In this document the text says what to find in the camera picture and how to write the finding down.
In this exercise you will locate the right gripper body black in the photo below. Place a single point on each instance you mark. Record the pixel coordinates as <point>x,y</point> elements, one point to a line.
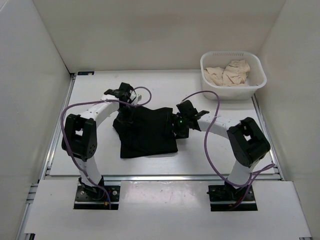
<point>180,127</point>

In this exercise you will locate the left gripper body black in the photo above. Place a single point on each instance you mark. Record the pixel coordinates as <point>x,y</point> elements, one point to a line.
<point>126,114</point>

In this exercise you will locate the black trousers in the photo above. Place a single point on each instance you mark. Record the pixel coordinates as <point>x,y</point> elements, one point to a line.
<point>151,133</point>

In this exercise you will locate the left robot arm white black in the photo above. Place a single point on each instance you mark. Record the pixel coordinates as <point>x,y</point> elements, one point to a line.
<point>79,123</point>

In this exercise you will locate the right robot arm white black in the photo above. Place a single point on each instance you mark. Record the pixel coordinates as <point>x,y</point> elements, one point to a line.
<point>248,144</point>

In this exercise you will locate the beige trousers in basket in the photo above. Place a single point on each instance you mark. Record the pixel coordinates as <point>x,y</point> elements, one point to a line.
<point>233,75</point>

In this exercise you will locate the black label sticker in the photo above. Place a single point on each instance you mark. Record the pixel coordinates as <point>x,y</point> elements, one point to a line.
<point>85,73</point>

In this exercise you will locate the white plastic basket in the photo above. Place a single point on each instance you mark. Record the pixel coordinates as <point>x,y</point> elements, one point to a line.
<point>256,78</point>

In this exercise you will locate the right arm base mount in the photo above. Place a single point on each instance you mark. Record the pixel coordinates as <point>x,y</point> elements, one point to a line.
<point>225,198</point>

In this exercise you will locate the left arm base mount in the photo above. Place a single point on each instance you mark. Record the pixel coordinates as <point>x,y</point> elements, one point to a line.
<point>84,201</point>

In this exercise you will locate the aluminium frame rail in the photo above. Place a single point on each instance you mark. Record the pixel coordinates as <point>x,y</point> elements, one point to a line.
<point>161,197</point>

